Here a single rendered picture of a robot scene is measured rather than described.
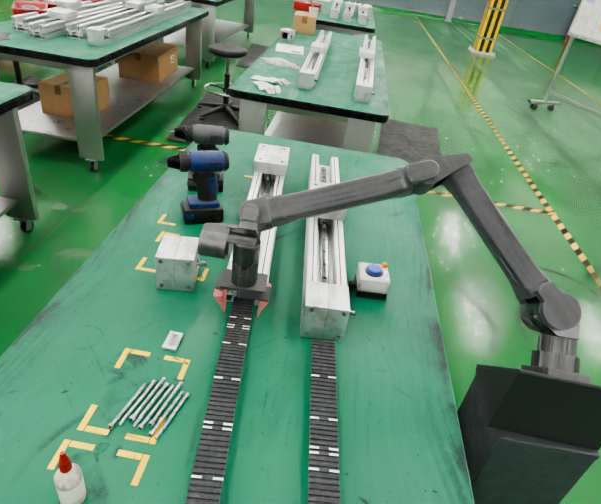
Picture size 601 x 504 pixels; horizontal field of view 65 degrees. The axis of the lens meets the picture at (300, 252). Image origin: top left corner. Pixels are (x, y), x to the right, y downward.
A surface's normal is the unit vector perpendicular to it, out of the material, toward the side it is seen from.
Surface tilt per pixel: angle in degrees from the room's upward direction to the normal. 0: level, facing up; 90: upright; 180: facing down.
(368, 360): 0
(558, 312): 46
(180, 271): 90
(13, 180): 90
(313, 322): 90
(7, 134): 90
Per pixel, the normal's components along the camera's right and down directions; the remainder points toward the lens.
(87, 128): -0.11, 0.54
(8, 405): 0.13, -0.82
